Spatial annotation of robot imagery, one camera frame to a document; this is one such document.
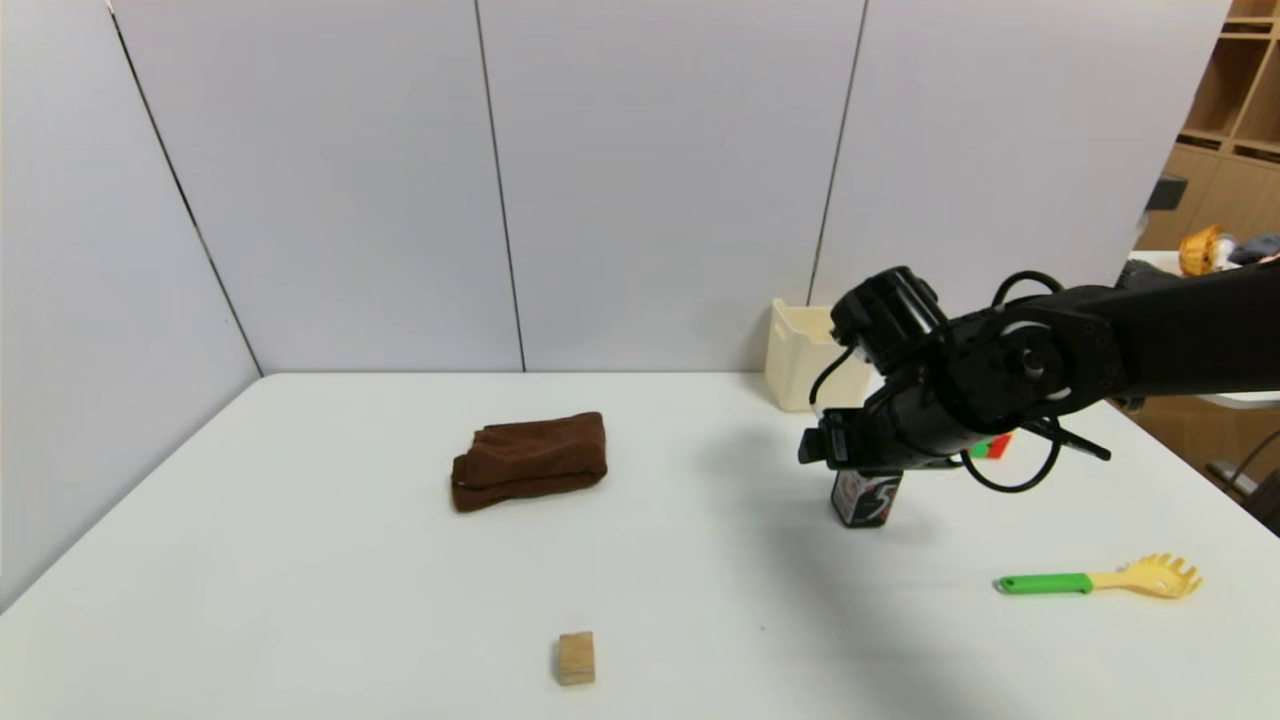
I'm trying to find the black strawberry gum box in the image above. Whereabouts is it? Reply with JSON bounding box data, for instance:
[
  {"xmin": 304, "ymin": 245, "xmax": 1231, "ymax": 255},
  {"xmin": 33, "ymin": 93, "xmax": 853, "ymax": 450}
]
[{"xmin": 831, "ymin": 468, "xmax": 903, "ymax": 529}]

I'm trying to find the white side table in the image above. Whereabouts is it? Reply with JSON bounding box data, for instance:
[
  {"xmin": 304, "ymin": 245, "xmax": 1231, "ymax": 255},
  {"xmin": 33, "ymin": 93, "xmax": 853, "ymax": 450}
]
[{"xmin": 1128, "ymin": 250, "xmax": 1280, "ymax": 411}]

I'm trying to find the brown folded towel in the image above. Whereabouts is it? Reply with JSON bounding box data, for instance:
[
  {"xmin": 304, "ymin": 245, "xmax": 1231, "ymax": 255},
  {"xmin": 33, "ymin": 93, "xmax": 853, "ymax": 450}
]
[{"xmin": 452, "ymin": 411, "xmax": 609, "ymax": 514}]

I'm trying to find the small wooden block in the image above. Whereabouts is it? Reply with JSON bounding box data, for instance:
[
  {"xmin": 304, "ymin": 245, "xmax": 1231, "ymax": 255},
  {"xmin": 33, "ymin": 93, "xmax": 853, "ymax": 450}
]
[{"xmin": 557, "ymin": 630, "xmax": 596, "ymax": 686}]

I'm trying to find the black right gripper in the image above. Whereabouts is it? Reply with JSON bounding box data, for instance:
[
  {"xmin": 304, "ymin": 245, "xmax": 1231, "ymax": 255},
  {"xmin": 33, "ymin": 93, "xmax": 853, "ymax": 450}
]
[{"xmin": 797, "ymin": 385, "xmax": 970, "ymax": 471}]

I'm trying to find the black chair base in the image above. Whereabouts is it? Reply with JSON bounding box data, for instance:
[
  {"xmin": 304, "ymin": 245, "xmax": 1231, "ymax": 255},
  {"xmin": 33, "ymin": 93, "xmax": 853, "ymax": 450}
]
[{"xmin": 1205, "ymin": 430, "xmax": 1280, "ymax": 537}]

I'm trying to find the cream plastic storage bin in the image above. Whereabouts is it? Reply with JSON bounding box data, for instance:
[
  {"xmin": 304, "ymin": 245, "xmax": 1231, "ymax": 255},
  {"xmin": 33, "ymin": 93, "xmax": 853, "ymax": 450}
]
[{"xmin": 765, "ymin": 298, "xmax": 886, "ymax": 413}]

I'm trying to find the yellow pasta spoon green handle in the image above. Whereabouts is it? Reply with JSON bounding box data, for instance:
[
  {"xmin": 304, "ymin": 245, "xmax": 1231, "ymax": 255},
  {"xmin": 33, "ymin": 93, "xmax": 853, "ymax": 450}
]
[{"xmin": 997, "ymin": 553, "xmax": 1202, "ymax": 599}]

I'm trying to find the orange plush toy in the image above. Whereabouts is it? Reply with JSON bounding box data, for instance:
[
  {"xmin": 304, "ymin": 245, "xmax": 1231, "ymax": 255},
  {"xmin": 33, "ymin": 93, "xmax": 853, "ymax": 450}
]
[{"xmin": 1180, "ymin": 226, "xmax": 1237, "ymax": 277}]

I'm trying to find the wooden shelf unit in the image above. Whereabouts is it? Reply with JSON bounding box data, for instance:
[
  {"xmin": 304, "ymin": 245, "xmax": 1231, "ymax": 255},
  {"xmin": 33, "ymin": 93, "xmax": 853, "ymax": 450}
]
[{"xmin": 1137, "ymin": 0, "xmax": 1280, "ymax": 251}]

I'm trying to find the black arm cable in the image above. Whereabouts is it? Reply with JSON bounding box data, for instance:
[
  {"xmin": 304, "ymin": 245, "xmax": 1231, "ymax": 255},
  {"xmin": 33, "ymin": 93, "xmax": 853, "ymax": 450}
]
[{"xmin": 962, "ymin": 415, "xmax": 1113, "ymax": 494}]

